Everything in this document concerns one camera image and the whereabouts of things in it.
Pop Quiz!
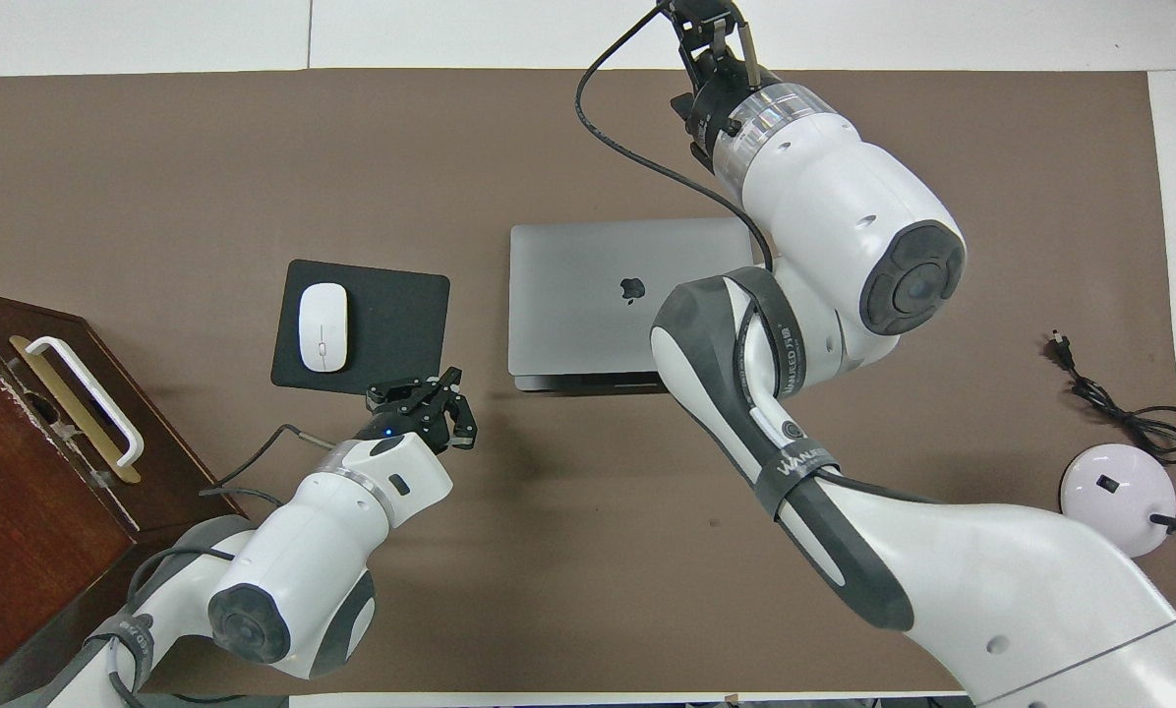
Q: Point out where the silver grey laptop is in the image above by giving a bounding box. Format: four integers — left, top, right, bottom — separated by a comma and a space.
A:
507, 217, 758, 394

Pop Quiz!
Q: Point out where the dark brown wooden box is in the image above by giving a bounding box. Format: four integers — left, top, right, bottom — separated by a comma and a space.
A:
0, 287, 250, 689

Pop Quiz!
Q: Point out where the white desk lamp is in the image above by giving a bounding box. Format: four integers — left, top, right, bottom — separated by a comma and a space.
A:
1059, 381, 1176, 560

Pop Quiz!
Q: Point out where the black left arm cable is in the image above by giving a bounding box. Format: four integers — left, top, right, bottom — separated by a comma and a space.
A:
106, 423, 338, 708

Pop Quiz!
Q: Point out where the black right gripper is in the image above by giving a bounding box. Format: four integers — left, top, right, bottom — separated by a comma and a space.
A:
662, 0, 761, 170

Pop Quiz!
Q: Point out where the white box handle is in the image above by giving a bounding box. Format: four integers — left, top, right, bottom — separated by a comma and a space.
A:
26, 336, 146, 467

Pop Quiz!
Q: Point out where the black lamp power cable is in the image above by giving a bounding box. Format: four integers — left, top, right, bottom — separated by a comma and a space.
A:
1045, 330, 1176, 466

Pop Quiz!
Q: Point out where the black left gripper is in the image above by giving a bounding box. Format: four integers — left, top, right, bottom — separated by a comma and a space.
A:
357, 367, 478, 453

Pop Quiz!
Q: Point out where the brown table mat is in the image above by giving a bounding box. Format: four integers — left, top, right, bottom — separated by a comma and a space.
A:
0, 68, 1176, 695

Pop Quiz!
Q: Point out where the black mouse pad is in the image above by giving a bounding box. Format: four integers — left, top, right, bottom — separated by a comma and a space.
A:
270, 259, 451, 397

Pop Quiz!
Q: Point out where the white computer mouse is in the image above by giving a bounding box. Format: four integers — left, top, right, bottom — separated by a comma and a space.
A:
298, 282, 350, 374

